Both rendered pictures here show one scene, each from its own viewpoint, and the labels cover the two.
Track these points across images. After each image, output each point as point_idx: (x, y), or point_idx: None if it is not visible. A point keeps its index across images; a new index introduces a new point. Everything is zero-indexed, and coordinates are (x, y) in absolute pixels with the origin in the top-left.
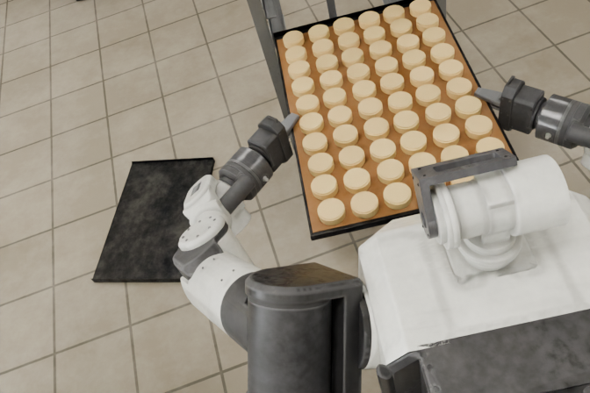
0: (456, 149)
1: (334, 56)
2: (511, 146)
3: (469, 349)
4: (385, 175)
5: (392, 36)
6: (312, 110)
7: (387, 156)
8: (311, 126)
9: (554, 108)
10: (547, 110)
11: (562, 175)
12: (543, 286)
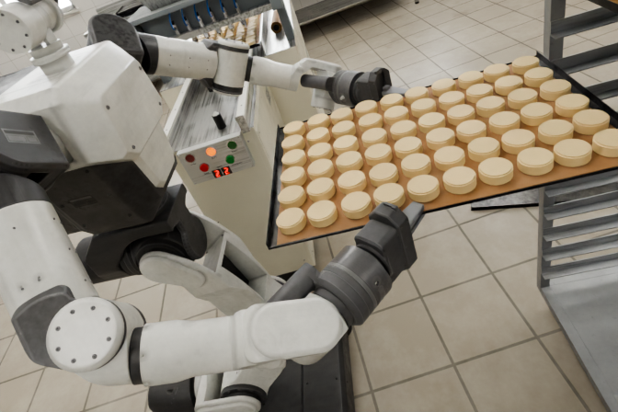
0: (326, 186)
1: (486, 92)
2: (326, 234)
3: (27, 72)
4: (313, 147)
5: None
6: (406, 97)
7: (334, 146)
8: (383, 100)
9: (344, 253)
10: (346, 248)
11: None
12: (22, 85)
